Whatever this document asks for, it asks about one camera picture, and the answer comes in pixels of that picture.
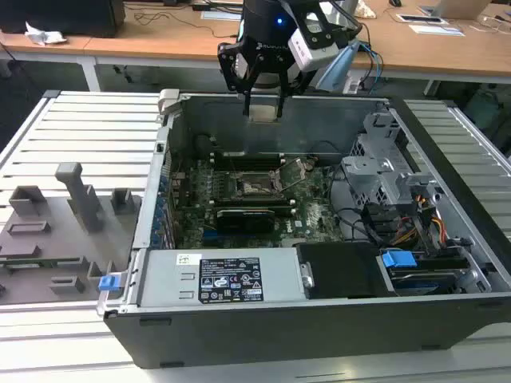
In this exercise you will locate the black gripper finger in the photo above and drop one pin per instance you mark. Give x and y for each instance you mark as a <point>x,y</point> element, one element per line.
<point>288,84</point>
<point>229,68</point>

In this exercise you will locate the silver CPU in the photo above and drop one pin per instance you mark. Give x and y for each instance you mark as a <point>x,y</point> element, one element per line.
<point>262,113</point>

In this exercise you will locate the metal locking lever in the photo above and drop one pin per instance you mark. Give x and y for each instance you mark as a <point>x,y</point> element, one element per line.
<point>232,161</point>

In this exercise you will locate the black RAM slot bank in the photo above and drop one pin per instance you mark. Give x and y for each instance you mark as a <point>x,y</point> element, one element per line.
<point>247,159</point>
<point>285,206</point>

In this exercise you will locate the CPU socket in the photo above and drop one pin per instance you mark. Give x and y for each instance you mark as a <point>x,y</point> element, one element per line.
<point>255,187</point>

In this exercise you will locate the white paper sheet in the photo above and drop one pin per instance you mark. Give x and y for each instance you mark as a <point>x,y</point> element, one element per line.
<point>221,15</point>
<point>435,30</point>

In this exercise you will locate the wooden office desk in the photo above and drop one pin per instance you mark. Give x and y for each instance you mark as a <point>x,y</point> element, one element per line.
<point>159,44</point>
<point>40,50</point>

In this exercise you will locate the pale crumpled wrapper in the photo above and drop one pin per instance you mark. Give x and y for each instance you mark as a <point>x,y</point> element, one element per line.
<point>367,10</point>

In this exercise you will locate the silver metal drive cage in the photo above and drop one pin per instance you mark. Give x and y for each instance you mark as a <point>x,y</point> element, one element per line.
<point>367,167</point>

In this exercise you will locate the green motherboard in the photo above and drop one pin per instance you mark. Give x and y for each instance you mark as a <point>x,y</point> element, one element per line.
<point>315,223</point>

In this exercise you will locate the silver tablet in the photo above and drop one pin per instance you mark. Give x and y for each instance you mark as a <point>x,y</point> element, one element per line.
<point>421,18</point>

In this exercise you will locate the black computer box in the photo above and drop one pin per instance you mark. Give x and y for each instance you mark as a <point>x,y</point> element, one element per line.
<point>60,18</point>

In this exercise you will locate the silver laptop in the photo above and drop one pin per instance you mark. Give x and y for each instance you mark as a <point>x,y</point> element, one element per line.
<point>459,8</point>

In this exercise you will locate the crumpled white paper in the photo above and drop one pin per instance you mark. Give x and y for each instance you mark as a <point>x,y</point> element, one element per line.
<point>44,35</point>

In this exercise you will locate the black plastic shroud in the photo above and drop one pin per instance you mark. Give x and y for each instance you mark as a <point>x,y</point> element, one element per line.
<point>339,271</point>

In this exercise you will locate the teal bin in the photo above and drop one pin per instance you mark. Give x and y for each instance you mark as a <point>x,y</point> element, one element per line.
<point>483,107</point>

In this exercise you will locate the small white sticker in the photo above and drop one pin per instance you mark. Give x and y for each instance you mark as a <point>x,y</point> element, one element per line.
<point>184,259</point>

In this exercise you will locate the black label sticker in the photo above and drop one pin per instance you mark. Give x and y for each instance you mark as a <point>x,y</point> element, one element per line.
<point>229,279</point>

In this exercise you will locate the hard disk in blue carrier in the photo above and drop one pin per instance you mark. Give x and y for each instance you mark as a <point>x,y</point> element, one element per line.
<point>399,261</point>

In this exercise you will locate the silver power supply unit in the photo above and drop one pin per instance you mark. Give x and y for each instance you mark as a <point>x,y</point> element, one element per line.
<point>167,279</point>

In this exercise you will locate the grey parts rack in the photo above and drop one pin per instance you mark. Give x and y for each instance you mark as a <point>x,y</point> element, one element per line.
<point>60,239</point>

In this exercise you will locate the blue case latch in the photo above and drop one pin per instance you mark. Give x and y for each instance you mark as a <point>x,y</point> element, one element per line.
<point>108,283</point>

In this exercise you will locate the black open PC case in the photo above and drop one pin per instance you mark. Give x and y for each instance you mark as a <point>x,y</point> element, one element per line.
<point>279,335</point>

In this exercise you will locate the green RAM stick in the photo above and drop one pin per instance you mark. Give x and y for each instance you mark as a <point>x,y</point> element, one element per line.
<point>60,262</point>

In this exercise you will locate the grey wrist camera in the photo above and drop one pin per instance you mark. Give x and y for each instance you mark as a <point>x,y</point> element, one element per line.
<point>240,65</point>

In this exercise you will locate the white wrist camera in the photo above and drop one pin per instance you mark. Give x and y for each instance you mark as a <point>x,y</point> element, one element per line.
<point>315,48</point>

